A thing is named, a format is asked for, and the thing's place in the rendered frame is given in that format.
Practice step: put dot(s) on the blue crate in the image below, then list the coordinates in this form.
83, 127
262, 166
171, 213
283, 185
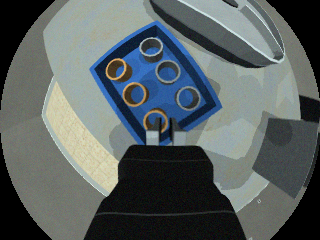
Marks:
160, 96

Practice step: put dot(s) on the bronze bushing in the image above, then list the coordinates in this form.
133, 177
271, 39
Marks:
127, 94
112, 68
147, 123

